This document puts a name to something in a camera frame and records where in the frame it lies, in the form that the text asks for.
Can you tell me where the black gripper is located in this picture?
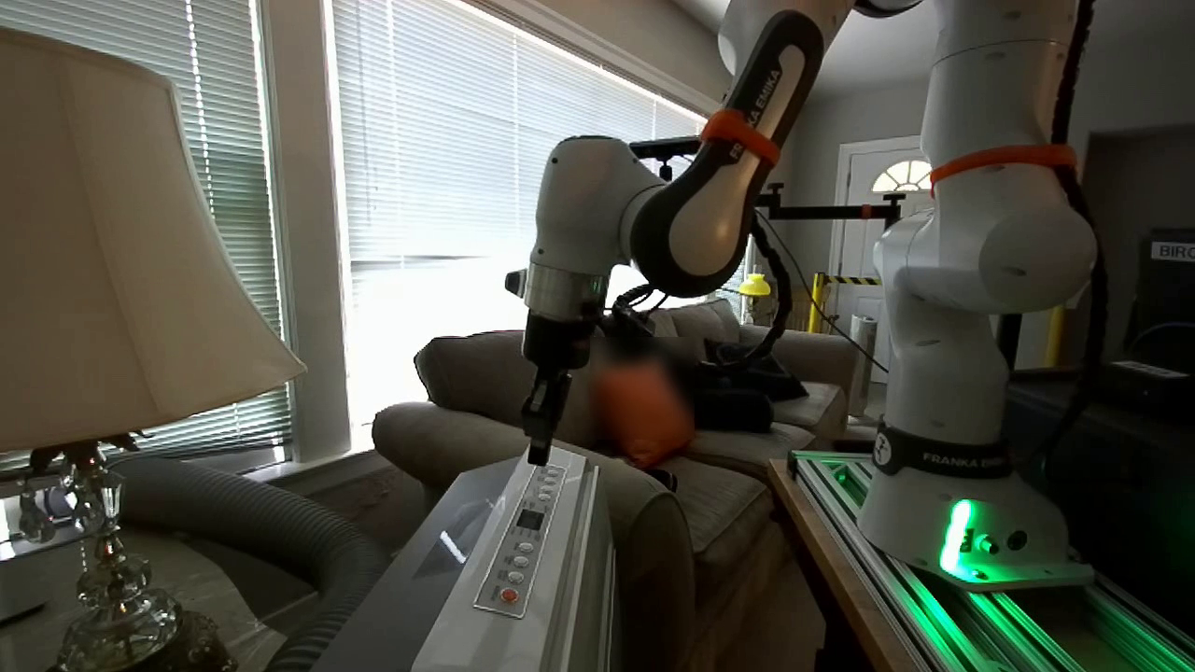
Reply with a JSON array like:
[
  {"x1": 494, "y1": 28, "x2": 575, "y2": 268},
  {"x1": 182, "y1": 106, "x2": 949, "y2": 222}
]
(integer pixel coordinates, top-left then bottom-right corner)
[{"x1": 518, "y1": 308, "x2": 598, "y2": 469}]

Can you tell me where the white portable air conditioner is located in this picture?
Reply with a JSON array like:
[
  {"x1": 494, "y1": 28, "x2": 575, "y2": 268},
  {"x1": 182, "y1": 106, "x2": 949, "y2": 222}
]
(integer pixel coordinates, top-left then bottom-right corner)
[{"x1": 310, "y1": 436, "x2": 626, "y2": 672}]

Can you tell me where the orange strap on arm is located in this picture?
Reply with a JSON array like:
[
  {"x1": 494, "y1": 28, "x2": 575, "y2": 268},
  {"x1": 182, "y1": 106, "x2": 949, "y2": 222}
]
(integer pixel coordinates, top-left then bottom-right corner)
[
  {"x1": 695, "y1": 105, "x2": 787, "y2": 172},
  {"x1": 926, "y1": 141, "x2": 1083, "y2": 191}
]

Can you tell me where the white door with fanlight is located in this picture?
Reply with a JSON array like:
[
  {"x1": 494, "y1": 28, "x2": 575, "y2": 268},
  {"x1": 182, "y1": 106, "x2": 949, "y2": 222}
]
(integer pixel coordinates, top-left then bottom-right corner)
[{"x1": 829, "y1": 129, "x2": 941, "y2": 328}]

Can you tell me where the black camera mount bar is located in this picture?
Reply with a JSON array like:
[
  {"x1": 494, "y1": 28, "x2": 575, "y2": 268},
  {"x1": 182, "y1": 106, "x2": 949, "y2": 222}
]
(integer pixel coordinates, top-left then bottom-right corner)
[{"x1": 626, "y1": 129, "x2": 908, "y2": 226}]

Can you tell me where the orange cushion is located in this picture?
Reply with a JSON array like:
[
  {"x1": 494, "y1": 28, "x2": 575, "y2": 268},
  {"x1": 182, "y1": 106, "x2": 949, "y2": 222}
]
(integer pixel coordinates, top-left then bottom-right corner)
[{"x1": 591, "y1": 359, "x2": 698, "y2": 472}]

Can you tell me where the white window frame post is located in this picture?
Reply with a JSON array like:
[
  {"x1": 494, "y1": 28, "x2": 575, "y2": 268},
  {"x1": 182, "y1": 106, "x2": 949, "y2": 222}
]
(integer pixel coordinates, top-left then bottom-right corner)
[{"x1": 249, "y1": 0, "x2": 356, "y2": 465}]

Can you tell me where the narrow white window blind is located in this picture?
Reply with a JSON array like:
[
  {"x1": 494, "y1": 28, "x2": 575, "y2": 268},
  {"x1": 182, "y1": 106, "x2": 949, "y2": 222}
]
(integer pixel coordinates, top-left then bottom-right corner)
[{"x1": 0, "y1": 0, "x2": 300, "y2": 459}]

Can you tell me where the wide white window blind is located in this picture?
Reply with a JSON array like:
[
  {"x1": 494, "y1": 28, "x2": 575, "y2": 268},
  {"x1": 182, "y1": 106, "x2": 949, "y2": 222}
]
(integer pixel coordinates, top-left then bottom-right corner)
[{"x1": 325, "y1": 0, "x2": 717, "y2": 271}]

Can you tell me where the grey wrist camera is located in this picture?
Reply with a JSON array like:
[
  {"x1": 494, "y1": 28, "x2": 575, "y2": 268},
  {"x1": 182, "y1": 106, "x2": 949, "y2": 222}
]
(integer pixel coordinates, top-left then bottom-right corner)
[{"x1": 499, "y1": 260, "x2": 540, "y2": 302}]

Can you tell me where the crystal glass lamp base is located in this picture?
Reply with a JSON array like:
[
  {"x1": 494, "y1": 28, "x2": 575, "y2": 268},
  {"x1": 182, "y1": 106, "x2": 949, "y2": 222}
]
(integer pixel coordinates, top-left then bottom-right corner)
[{"x1": 16, "y1": 431, "x2": 239, "y2": 672}]

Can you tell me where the yellow post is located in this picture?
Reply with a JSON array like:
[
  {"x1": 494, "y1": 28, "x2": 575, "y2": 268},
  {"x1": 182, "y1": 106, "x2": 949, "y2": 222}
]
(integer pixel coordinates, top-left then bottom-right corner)
[{"x1": 802, "y1": 268, "x2": 833, "y2": 334}]

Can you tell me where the robot platform with rails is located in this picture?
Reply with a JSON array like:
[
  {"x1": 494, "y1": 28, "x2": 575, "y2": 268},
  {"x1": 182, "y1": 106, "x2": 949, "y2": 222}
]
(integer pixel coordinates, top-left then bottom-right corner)
[{"x1": 762, "y1": 442, "x2": 1195, "y2": 672}]

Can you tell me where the grey-brown fabric sofa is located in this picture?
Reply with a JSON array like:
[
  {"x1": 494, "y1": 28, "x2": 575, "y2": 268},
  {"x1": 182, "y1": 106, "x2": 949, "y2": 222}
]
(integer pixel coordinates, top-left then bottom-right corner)
[{"x1": 370, "y1": 296, "x2": 868, "y2": 672}]

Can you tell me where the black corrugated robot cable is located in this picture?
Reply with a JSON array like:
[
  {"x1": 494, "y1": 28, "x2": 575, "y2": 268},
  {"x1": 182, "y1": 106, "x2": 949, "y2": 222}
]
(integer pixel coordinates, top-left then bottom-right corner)
[{"x1": 595, "y1": 204, "x2": 797, "y2": 379}]

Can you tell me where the cream fabric lamp shade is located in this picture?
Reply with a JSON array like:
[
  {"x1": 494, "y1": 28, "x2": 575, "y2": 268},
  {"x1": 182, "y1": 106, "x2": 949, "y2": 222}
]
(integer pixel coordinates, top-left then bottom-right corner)
[{"x1": 0, "y1": 24, "x2": 310, "y2": 459}]

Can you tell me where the grey flexible exhaust hose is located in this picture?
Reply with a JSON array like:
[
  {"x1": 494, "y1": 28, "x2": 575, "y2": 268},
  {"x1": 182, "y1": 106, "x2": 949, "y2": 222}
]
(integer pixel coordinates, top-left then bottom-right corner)
[{"x1": 111, "y1": 450, "x2": 391, "y2": 672}]

